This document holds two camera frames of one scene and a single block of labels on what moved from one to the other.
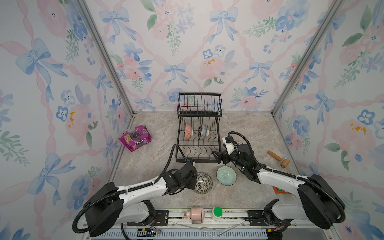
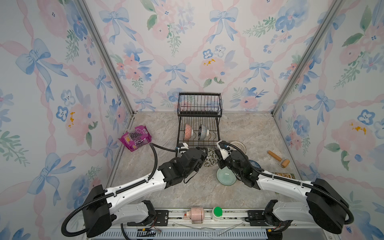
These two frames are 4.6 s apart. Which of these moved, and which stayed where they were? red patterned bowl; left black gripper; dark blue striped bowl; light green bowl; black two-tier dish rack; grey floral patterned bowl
Moved: grey floral patterned bowl; left black gripper
Stayed: dark blue striped bowl; red patterned bowl; light green bowl; black two-tier dish rack
